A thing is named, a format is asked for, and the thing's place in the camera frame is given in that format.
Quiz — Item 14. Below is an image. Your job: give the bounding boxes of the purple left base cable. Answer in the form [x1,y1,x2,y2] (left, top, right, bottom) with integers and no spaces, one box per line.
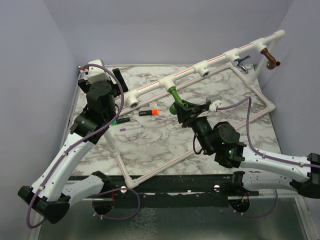
[92,186,141,221]

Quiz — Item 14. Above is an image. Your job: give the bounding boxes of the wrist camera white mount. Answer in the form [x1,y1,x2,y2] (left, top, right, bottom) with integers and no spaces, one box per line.
[79,66,111,84]
[198,94,223,117]

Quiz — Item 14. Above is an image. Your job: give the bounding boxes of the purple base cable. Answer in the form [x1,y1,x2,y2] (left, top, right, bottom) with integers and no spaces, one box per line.
[232,187,279,218]
[92,186,141,221]

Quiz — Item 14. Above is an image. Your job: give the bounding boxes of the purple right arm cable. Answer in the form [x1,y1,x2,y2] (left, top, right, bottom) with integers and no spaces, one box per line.
[217,96,320,169]

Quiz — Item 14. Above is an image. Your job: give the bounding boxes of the green capped black marker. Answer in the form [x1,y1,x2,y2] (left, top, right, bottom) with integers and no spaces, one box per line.
[111,117,130,126]

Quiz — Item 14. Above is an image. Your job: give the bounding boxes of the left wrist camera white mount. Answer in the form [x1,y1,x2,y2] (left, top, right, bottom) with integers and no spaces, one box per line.
[79,66,111,84]

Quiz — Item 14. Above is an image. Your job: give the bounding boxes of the orange capped black marker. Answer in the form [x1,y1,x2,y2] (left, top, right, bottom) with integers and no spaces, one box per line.
[138,109,159,117]

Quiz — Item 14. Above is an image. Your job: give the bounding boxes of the green water faucet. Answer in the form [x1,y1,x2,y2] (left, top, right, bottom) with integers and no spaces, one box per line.
[168,86,188,115]

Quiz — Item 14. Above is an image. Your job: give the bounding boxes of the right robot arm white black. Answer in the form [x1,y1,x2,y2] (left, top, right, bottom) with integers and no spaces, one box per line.
[173,102,320,199]

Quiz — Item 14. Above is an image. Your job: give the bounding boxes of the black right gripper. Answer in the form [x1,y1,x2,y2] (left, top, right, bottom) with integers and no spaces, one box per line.
[173,100,214,155]

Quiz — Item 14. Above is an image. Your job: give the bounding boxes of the purple capped white pen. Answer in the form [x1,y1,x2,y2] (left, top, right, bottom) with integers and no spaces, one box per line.
[119,125,143,132]

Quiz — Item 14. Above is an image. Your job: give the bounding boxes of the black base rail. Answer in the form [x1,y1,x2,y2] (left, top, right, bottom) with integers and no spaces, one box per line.
[86,172,258,209]

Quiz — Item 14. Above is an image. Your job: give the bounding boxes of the brown copper faucet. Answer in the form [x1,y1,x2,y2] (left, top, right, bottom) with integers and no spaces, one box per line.
[260,47,281,70]

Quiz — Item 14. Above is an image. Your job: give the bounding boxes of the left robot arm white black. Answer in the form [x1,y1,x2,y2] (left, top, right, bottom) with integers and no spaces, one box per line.
[17,63,128,224]

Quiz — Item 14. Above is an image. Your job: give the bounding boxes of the grey metal faucet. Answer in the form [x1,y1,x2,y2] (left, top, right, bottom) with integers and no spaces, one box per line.
[232,55,251,74]

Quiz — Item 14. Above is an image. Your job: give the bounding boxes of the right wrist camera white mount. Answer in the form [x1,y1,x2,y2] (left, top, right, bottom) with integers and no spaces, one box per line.
[198,94,223,117]

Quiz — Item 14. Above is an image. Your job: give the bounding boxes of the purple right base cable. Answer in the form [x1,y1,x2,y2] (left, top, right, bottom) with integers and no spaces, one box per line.
[232,187,279,218]

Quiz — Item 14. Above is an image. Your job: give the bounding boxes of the white pvc pipe frame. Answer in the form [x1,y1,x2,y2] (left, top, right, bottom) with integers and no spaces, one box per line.
[112,44,279,177]

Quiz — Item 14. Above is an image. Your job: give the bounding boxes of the clear plastic bag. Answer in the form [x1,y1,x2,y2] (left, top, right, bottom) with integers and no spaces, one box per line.
[139,101,167,111]

